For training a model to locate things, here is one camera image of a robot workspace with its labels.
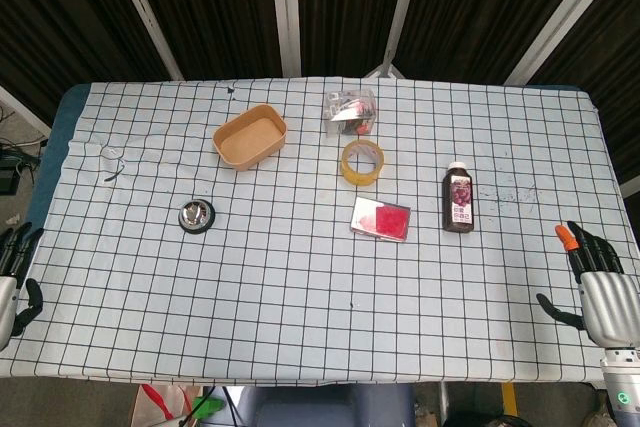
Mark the brown paper food box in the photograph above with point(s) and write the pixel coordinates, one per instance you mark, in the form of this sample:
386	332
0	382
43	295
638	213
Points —
250	137

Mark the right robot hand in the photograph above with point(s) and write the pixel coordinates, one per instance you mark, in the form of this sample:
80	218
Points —
607	299

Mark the checkered white tablecloth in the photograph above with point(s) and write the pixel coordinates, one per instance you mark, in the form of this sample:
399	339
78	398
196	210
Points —
310	267

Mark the red and white card pack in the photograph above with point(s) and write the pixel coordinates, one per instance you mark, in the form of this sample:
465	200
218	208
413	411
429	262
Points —
381	218

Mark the dark juice bottle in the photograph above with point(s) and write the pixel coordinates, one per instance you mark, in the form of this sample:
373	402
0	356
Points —
459	199

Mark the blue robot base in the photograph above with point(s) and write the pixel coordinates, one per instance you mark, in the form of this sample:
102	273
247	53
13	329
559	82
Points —
325	404

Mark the white shoe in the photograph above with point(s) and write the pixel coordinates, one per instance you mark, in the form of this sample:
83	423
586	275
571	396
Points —
599	414

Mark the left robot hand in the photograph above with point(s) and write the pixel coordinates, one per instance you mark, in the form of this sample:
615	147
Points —
6	292

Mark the red and white bag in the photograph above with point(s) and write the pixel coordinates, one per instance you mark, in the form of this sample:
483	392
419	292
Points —
162	399

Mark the yellow tape roll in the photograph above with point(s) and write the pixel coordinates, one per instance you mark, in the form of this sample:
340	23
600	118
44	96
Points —
362	161

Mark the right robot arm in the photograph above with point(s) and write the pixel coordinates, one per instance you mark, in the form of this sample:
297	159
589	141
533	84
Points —
622	382

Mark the clear plastic bag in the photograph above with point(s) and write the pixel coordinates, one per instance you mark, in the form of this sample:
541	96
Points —
350	113

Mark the green plastic object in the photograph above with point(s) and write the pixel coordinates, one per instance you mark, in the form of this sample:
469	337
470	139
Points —
206	407

